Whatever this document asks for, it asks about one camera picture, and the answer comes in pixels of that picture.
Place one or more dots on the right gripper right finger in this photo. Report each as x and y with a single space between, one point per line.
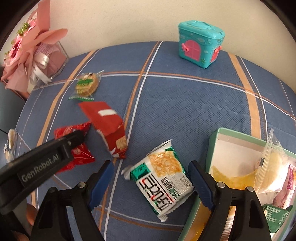
249 221

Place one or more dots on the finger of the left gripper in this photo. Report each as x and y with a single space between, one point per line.
67 143

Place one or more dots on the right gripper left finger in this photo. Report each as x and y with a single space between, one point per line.
52 222

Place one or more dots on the red crinkled snack packet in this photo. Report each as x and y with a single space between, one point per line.
81 154

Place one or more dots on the dark green snack pack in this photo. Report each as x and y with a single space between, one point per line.
275 216

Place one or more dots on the pink snack pack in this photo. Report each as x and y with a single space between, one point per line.
283 199

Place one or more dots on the yellow orange snack bag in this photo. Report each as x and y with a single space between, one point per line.
231 180

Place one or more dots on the red white snack box pack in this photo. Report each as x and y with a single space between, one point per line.
108 124

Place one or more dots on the round cookie green wrapper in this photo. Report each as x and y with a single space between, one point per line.
86 86

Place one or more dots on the round bun clear wrapper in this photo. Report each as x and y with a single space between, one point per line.
272 168

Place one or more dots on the white green cracker pack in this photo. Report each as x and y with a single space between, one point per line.
162 180

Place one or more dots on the person's left hand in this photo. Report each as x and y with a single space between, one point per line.
26 215

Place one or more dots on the crumpled blue white wrapper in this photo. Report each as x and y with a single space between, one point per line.
10 146

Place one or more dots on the green-rimmed white cardboard tray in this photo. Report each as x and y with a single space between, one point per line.
232 153

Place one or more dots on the pink flower bouquet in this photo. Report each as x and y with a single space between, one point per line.
35 52

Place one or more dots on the blue plaid tablecloth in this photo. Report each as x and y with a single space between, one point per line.
160 97

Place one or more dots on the teal toy house box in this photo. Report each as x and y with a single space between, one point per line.
200 42

